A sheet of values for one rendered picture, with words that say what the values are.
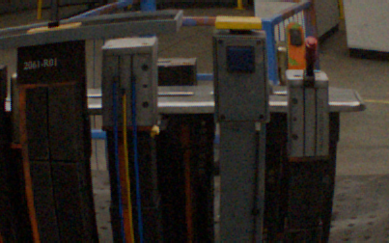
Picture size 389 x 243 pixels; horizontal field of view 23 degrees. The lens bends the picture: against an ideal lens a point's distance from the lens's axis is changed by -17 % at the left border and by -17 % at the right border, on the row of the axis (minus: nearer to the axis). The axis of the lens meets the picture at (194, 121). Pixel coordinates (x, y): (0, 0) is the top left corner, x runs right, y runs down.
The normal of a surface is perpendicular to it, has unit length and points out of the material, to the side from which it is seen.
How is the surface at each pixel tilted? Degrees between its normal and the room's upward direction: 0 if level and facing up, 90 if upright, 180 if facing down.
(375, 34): 90
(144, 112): 90
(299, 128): 90
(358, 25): 90
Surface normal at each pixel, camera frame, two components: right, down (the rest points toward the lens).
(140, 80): -0.04, 0.20
